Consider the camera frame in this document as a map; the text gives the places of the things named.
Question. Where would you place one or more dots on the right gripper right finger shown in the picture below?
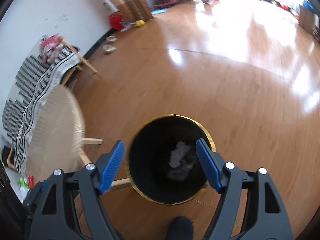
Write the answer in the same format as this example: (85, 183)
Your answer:
(250, 206)

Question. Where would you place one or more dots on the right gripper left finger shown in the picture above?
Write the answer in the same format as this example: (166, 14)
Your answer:
(68, 205)

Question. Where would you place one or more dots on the crumpled grey paper trash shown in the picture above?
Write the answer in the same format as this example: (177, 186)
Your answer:
(182, 161)

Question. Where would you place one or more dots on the black gold-rimmed trash bin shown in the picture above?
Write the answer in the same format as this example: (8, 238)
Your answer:
(148, 156)

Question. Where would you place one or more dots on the black shoe toe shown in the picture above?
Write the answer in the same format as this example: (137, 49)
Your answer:
(181, 228)

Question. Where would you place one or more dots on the black white patterned blanket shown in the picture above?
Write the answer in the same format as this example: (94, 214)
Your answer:
(30, 89)

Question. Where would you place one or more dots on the wooden sofa bench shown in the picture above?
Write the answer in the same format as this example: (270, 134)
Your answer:
(75, 62)

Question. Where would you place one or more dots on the pink plush doll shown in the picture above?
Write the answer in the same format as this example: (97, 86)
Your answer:
(50, 48)

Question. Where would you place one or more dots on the beige slipper near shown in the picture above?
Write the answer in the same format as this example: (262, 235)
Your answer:
(108, 49)

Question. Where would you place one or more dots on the beige slipper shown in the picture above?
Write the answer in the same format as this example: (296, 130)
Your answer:
(111, 39)
(108, 49)

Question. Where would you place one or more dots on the beige slipper far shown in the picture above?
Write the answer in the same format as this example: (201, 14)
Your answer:
(111, 39)

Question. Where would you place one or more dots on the red bucket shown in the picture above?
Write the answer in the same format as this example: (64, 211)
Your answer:
(116, 21)

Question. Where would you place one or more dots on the yellow toy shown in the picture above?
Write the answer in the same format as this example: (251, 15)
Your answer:
(139, 23)

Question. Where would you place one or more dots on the cardboard box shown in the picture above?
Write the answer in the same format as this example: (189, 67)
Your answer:
(306, 19)

